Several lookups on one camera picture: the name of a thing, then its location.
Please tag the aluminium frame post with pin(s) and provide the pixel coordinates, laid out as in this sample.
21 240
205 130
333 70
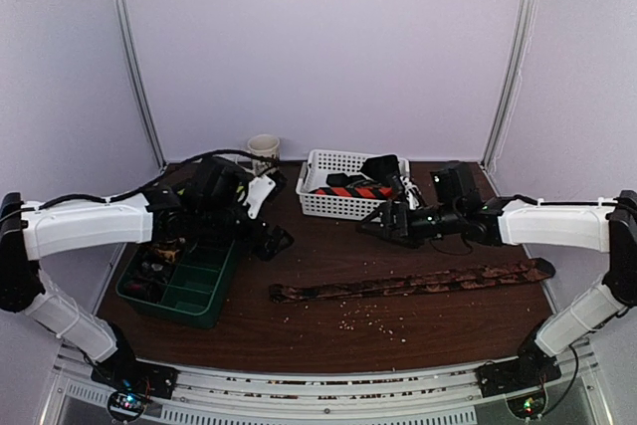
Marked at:
133 69
511 82

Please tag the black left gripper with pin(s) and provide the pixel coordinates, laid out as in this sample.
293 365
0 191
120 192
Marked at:
268 248

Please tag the dark red patterned tie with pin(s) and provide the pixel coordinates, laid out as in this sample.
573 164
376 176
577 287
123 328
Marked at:
480 277

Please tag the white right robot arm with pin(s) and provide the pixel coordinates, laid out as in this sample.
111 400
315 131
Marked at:
607 225

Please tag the left aluminium frame post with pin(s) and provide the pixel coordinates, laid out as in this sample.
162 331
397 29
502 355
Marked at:
133 69

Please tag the white perforated plastic basket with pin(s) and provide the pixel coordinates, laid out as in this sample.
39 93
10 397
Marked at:
312 187

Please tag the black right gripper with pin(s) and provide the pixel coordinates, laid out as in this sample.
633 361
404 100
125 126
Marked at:
388 211

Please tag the rolled tie in tray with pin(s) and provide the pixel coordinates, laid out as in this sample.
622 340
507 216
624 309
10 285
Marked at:
169 252

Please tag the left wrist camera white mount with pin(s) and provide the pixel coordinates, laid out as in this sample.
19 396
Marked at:
259 188

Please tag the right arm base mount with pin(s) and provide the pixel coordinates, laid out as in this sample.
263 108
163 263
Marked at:
521 382

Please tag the green compartment tray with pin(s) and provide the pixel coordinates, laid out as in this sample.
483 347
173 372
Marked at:
190 291

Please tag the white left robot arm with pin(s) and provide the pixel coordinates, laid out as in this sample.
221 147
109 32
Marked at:
31 231

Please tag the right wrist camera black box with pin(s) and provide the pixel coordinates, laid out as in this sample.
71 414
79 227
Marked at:
454 185

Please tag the cream patterned mug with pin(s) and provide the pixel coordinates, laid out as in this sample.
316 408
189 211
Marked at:
265 155

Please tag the orange navy striped tie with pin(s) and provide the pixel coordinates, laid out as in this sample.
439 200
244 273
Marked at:
367 193

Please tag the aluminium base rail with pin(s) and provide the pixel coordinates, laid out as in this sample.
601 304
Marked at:
441 395

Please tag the right aluminium frame post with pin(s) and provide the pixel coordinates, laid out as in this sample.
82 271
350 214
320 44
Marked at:
511 82

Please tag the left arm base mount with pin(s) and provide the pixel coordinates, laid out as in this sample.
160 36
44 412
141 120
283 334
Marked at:
131 397

